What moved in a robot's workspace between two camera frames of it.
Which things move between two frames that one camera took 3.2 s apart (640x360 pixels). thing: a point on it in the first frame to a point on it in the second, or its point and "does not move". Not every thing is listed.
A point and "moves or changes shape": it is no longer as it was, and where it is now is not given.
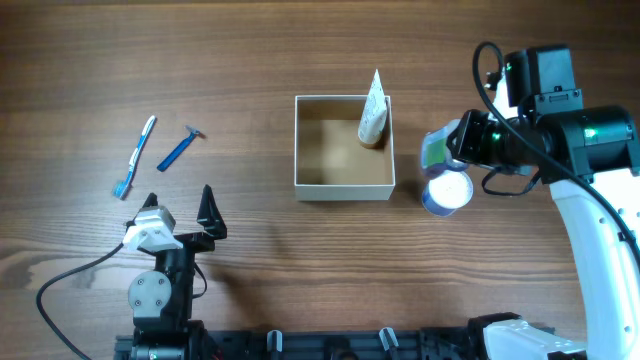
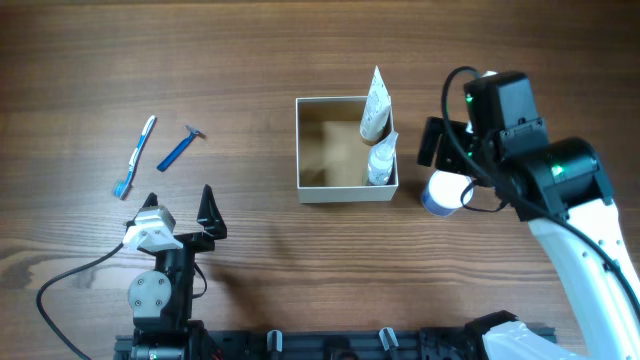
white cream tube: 374,116 does not move
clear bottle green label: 436,157 moves or changes shape
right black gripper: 465,146 to 445,158
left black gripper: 209,219 does not move
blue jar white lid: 448,185 does not move
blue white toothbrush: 120,189 does not move
